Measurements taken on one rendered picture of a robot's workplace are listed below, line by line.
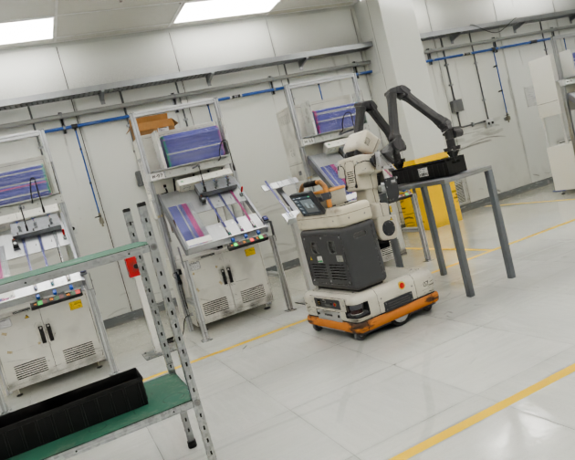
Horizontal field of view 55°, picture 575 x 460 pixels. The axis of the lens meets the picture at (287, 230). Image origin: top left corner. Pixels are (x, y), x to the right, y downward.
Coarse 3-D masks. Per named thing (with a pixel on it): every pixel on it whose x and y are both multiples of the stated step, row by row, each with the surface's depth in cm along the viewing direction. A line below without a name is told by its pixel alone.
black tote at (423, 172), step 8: (440, 160) 396; (448, 160) 371; (456, 160) 374; (464, 160) 377; (400, 168) 424; (408, 168) 403; (416, 168) 395; (424, 168) 388; (432, 168) 382; (440, 168) 376; (448, 168) 370; (456, 168) 374; (464, 168) 377; (400, 176) 413; (408, 176) 405; (416, 176) 398; (424, 176) 390; (432, 176) 384; (440, 176) 378
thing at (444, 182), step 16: (448, 176) 373; (464, 176) 368; (384, 192) 415; (448, 192) 361; (496, 192) 381; (432, 208) 441; (448, 208) 363; (496, 208) 382; (432, 224) 440; (496, 224) 385; (400, 256) 424; (464, 256) 365; (464, 272) 366; (512, 272) 386
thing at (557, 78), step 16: (528, 64) 697; (544, 64) 678; (560, 64) 657; (544, 80) 684; (560, 80) 659; (544, 96) 690; (560, 96) 675; (544, 112) 696; (560, 112) 675; (544, 128) 703; (560, 144) 700; (560, 160) 693; (560, 176) 699
